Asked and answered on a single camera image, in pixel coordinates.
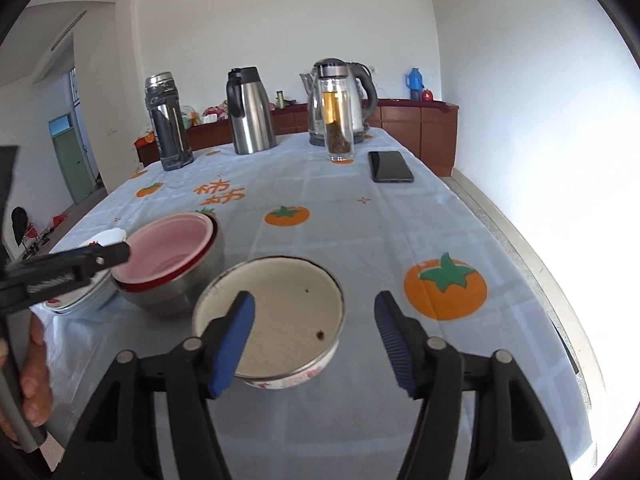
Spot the black chair with clothes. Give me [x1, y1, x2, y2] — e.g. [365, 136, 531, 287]
[11, 207, 40, 247]

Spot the black large thermos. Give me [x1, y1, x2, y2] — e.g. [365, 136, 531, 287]
[144, 72, 194, 171]

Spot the black smartphone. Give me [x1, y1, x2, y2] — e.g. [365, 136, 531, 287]
[368, 151, 414, 183]

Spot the pink plastic bowl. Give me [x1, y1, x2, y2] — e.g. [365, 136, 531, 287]
[112, 212, 217, 287]

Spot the red flower white plate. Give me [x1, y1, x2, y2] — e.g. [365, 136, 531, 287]
[41, 228, 127, 318]

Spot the steel carafe black handle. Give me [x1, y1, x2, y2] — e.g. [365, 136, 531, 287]
[226, 66, 277, 155]

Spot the glass tea bottle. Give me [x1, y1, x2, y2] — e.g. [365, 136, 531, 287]
[317, 58, 354, 164]

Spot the dark wood sideboard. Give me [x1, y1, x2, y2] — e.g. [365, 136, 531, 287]
[134, 99, 459, 177]

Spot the white enamel bowl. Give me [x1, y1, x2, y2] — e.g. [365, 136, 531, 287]
[192, 256, 346, 390]

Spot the blue thermos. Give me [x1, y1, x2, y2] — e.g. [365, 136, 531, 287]
[406, 67, 424, 101]

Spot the green door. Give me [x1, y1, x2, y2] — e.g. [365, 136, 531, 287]
[48, 114, 98, 204]

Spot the stainless steel bowl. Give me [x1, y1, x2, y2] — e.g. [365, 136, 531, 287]
[112, 214, 224, 316]

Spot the person left hand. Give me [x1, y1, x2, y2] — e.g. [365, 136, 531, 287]
[9, 310, 53, 427]

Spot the steel electric kettle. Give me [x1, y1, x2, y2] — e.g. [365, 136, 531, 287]
[299, 58, 378, 146]

